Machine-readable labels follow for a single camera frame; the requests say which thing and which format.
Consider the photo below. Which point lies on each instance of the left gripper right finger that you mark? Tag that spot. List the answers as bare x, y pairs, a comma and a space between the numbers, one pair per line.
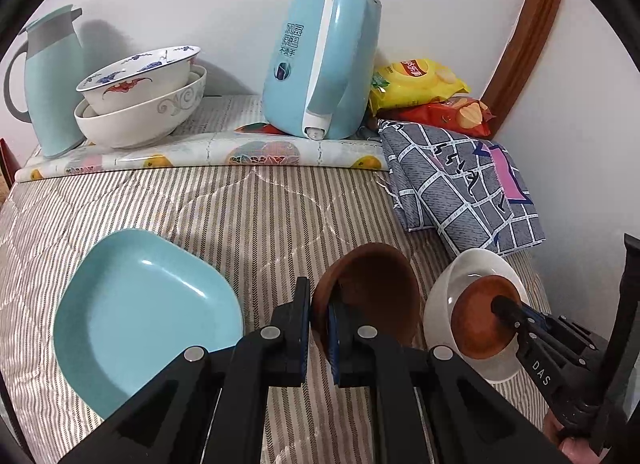
428, 406

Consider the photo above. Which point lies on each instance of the striped quilted table cover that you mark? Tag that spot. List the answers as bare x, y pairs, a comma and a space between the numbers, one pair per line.
260, 226

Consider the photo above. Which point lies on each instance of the white bowl red blue pattern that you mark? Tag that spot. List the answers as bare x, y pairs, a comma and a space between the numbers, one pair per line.
138, 78

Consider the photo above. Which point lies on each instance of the person's right hand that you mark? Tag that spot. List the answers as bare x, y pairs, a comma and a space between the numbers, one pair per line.
577, 450

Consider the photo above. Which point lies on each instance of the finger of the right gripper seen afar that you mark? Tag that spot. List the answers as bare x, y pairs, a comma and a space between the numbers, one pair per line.
523, 319

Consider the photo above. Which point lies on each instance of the fruit pattern rolled tablecloth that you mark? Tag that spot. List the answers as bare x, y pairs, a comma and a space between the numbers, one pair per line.
211, 149

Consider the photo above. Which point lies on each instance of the blue square plate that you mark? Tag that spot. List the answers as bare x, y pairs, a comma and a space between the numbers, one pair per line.
134, 303

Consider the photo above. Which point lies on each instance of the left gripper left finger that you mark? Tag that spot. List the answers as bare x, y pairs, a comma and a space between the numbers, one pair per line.
208, 406

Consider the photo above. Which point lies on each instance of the white ceramic bowl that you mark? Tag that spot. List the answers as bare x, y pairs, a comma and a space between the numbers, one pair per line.
464, 270

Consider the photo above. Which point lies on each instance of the yellow chips bag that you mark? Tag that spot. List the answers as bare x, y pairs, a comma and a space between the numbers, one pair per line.
413, 83

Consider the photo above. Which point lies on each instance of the light blue thermos jug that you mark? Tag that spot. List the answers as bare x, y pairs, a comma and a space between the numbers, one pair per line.
54, 66

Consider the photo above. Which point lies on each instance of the white bowl grey swirl pattern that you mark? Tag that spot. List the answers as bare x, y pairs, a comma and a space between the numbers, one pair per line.
145, 122

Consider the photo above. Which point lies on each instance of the brown wooden bowl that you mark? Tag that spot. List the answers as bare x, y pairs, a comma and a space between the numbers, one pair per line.
477, 331
379, 283

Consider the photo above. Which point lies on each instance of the light blue electric kettle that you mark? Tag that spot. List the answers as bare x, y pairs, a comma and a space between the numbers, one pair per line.
320, 71

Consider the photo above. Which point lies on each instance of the brown wooden door frame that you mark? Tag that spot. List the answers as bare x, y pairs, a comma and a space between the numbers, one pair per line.
519, 59

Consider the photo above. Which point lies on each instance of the red chips bag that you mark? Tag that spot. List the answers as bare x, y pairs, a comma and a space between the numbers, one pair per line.
464, 115

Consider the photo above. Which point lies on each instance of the grey checked folded cloth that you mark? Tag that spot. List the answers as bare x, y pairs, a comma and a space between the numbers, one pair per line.
468, 190

